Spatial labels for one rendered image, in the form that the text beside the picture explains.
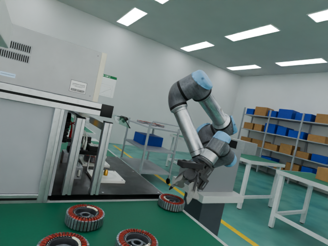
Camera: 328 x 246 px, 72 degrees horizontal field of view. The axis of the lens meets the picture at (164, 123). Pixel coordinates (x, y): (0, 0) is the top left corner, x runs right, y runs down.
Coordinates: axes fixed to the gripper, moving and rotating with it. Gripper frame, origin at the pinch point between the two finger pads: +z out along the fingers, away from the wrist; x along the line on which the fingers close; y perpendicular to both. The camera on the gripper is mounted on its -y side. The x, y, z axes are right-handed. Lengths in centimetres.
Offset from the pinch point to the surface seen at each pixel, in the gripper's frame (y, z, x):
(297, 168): 511, -257, 277
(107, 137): -37.7, -0.8, 6.3
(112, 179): -18.4, 12.4, 20.8
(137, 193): -10.3, 9.1, 9.1
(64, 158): -35, 21, 47
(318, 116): 438, -386, 253
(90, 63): -60, -19, 18
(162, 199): -4.9, 4.5, -0.7
